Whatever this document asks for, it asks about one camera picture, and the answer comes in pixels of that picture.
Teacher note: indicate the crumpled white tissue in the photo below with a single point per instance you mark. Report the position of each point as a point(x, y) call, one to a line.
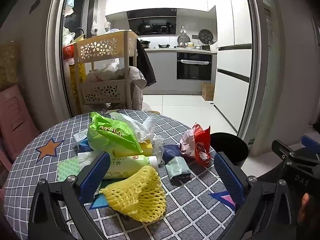
point(86, 158)

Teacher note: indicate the dark hanging cloth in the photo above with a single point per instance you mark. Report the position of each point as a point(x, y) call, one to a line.
point(146, 67)

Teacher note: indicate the gas stove burner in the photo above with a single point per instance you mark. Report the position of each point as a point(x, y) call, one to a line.
point(163, 46)

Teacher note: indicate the cardboard box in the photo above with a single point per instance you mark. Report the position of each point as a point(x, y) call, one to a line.
point(208, 91)

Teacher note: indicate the pink plastic bag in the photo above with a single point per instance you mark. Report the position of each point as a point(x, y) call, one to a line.
point(188, 142)

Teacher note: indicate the black range hood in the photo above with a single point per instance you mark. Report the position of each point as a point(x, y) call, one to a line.
point(152, 22)

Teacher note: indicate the black built-in oven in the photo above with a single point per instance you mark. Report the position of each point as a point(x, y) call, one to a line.
point(193, 67)

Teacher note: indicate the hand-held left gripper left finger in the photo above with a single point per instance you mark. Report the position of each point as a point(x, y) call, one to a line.
point(96, 177)

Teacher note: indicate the sliding door frame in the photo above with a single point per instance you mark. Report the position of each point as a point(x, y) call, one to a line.
point(257, 80)

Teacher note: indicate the black trash bin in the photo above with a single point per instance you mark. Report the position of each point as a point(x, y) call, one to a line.
point(228, 145)

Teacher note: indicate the round grey baking pan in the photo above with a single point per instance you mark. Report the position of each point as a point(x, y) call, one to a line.
point(205, 36)

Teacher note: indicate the white plastic bag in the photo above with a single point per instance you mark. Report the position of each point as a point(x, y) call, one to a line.
point(158, 147)

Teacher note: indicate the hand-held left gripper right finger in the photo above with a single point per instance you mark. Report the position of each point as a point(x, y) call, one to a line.
point(228, 177)

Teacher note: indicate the yellow woven cushion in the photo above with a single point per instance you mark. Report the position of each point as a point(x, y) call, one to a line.
point(8, 65)

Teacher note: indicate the grey checked tablecloth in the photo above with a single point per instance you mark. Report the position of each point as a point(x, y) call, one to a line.
point(190, 205)

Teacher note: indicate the yellow sponge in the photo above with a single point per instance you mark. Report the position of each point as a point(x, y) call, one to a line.
point(145, 148)

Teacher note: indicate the teal tissue packet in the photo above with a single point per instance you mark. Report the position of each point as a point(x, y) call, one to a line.
point(178, 168)

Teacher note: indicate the beige plastic storage trolley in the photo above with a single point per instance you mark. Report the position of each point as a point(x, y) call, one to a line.
point(100, 47)

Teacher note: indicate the yellow foam fruit net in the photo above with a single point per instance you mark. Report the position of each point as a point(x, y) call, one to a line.
point(136, 195)

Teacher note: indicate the plastic bottle with green label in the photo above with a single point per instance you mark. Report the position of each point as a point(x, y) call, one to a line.
point(132, 163)

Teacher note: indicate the beige patterned towel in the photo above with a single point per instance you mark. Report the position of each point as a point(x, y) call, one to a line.
point(137, 80)

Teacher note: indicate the dark blue packet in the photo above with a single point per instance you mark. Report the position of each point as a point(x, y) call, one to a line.
point(172, 152)

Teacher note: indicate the white paper towel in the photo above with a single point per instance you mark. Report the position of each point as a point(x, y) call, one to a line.
point(142, 127)

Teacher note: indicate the red snack packet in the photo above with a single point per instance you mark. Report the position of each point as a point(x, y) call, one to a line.
point(202, 142)

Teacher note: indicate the green foam sponge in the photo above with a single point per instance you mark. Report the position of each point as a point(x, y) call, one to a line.
point(67, 170)

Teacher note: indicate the pink plastic stool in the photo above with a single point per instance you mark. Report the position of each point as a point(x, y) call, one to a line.
point(15, 120)

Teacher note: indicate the person's right hand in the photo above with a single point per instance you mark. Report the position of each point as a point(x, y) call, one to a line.
point(306, 206)

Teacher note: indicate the green plastic bag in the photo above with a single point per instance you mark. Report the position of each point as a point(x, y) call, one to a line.
point(107, 132)

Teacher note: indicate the black cooking pot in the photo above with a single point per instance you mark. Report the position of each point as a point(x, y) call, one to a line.
point(144, 43)

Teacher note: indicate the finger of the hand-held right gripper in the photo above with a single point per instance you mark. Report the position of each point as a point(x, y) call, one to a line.
point(281, 148)
point(311, 142)

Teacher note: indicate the white refrigerator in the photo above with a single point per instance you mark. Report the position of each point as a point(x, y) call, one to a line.
point(233, 55)

